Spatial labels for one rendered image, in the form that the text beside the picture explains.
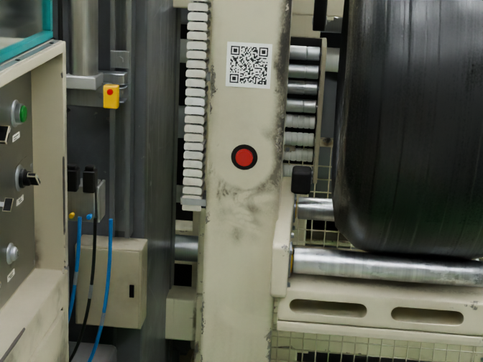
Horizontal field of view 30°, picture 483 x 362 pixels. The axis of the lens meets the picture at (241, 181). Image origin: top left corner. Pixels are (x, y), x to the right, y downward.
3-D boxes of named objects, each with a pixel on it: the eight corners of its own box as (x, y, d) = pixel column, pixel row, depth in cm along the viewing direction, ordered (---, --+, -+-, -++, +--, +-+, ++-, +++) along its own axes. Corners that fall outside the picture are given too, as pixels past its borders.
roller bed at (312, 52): (226, 177, 197) (232, 42, 189) (233, 159, 212) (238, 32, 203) (316, 184, 196) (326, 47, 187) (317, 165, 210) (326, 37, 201)
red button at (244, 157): (234, 166, 155) (235, 149, 154) (236, 163, 157) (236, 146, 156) (252, 166, 155) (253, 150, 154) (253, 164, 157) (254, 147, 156)
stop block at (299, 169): (290, 195, 174) (292, 171, 172) (291, 187, 178) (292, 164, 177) (310, 196, 173) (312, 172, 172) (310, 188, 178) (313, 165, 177)
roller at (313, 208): (293, 192, 182) (292, 213, 184) (292, 200, 178) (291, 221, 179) (468, 205, 180) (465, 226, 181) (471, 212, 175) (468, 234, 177)
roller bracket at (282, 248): (269, 299, 150) (272, 243, 147) (279, 219, 188) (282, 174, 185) (289, 300, 150) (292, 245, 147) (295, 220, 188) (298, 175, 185)
